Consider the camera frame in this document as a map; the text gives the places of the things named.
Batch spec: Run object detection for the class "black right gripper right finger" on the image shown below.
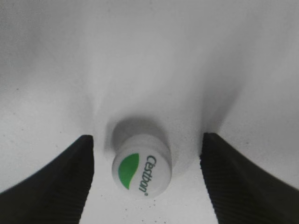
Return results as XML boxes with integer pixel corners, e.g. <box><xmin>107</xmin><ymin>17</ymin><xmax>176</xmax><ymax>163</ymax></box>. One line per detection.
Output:
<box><xmin>200</xmin><ymin>133</ymin><xmax>299</xmax><ymax>224</ymax></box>

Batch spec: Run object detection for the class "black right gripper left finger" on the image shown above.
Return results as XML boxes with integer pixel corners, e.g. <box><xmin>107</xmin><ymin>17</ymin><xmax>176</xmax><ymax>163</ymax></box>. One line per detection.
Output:
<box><xmin>0</xmin><ymin>135</ymin><xmax>94</xmax><ymax>224</ymax></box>

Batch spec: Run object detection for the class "white green bottle cap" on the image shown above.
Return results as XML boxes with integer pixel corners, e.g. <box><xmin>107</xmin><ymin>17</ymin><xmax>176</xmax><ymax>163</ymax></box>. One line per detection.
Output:
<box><xmin>112</xmin><ymin>134</ymin><xmax>172</xmax><ymax>199</ymax></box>

